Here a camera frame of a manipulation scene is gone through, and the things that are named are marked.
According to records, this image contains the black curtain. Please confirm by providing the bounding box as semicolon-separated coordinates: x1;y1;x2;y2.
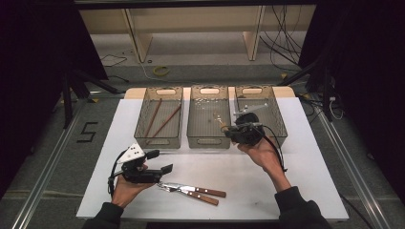
299;0;405;204
0;0;109;198

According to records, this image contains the thin black floor wire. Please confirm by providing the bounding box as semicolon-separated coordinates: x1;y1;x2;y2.
99;53;128;69

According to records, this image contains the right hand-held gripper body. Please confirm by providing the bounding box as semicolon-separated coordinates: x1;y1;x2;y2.
228;103;269;147

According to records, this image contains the hand-held gripper black cable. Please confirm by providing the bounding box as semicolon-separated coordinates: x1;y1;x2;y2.
107;149;128;197
262;125;288;173

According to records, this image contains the smoky clear plastic bin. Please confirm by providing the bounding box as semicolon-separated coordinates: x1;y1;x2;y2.
186;85;232;150
134;86;184;150
234;85;288;148

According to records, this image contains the person's right hand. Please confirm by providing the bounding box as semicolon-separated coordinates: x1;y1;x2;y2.
237;136;285;179

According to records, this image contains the yellow tape roll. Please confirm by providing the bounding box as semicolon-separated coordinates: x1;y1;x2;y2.
153;65;170;77

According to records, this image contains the brown wooden chopstick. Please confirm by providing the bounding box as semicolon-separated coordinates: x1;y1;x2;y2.
144;98;162;138
152;104;182;138

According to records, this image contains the bundle of black cables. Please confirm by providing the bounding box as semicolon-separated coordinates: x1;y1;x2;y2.
258;4;304;70

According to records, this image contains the left hand-held gripper black cable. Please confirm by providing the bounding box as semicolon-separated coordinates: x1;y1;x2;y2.
107;149;128;197

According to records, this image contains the white looped cable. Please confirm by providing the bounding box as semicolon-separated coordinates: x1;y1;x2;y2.
328;94;346;121

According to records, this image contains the person's left hand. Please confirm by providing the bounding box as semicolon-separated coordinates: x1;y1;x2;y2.
110;174;158;210

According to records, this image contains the black floor cable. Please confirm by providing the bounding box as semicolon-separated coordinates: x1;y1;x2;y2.
337;190;376;229

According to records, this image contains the aluminium floor rail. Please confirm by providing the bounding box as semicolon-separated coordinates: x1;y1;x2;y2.
313;104;393;229
11;98;92;229

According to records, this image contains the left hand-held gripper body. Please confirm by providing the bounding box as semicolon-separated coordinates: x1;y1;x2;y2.
117;142;163;185

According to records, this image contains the white floor cable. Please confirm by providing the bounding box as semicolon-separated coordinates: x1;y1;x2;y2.
135;56;166;83

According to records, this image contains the right hand-held gripper black cable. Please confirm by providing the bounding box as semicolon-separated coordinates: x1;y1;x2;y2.
262;125;288;173

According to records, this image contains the light wooden furniture frame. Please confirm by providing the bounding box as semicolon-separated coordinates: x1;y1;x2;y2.
78;4;317;64

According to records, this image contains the wooden-handled fork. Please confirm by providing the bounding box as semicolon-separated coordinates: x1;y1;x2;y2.
160;186;221;207

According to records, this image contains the black metal stand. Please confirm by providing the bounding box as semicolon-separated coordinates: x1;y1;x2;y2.
61;70;126;129
278;58;333;122

